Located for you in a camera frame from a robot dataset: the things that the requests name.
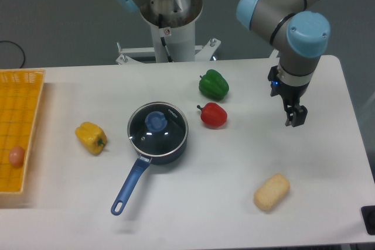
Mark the black device at table edge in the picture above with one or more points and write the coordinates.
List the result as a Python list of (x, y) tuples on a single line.
[(368, 214)]

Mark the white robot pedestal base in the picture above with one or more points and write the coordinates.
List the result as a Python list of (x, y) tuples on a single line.
[(173, 31)]

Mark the red bell pepper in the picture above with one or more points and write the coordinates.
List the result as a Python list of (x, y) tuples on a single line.
[(213, 115)]

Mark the yellow bell pepper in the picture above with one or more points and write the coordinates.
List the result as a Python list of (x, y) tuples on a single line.
[(92, 137)]

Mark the green bell pepper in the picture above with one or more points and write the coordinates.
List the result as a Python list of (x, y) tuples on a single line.
[(213, 85)]

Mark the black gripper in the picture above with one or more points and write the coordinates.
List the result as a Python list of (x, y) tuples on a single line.
[(290, 95)]

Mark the brown egg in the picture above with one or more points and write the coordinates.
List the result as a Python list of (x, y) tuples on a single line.
[(16, 156)]

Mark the glass lid blue knob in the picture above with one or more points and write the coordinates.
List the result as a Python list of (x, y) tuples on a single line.
[(158, 129)]

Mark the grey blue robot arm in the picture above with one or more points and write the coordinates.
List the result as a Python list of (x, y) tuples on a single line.
[(300, 36)]

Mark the blue saucepan with handle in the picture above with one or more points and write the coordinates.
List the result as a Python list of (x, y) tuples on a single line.
[(139, 166)]

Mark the beige bread loaf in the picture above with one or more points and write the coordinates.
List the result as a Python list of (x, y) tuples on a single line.
[(271, 192)]

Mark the yellow plastic basket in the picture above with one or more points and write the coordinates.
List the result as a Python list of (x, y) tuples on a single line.
[(21, 91)]

